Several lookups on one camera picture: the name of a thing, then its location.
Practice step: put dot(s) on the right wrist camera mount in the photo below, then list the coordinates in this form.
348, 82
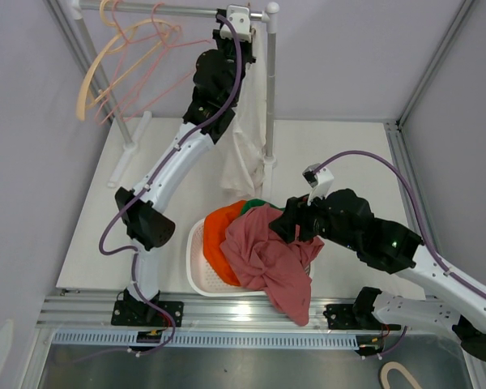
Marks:
320, 180

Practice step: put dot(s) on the beige hanger of white shirt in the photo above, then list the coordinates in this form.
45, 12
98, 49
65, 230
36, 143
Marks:
252, 26

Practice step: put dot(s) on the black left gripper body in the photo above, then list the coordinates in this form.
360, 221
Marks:
226, 47

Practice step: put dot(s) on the pink hanger of green shirt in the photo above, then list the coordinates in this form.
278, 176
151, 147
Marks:
148, 40

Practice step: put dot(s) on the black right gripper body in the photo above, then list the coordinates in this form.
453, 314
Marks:
314, 222

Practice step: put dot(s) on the beige wooden hanger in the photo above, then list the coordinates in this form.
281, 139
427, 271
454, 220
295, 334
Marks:
106, 70

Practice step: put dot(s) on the green t shirt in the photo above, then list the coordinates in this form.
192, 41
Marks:
256, 203

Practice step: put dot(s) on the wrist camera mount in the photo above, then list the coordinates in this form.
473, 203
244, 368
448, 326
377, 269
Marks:
320, 180
239, 18

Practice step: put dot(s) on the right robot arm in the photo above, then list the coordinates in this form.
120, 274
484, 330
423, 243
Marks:
458, 310

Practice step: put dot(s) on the pink t shirt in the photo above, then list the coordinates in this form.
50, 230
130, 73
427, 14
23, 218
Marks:
262, 261

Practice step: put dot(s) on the white t shirt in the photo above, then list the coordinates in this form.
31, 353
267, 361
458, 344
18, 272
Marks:
243, 144

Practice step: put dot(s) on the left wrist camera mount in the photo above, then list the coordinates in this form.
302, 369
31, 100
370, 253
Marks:
239, 18

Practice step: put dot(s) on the white slotted cable duct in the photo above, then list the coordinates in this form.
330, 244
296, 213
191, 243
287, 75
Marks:
194, 339

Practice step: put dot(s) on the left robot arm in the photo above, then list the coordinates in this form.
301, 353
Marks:
218, 76

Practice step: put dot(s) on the white and silver clothes rack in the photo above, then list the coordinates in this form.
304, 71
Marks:
269, 17

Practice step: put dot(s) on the white perforated plastic basket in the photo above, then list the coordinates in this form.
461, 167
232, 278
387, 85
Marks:
200, 274

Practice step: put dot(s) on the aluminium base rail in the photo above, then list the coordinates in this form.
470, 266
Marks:
223, 314

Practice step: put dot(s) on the orange t shirt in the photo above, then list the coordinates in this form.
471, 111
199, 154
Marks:
214, 227

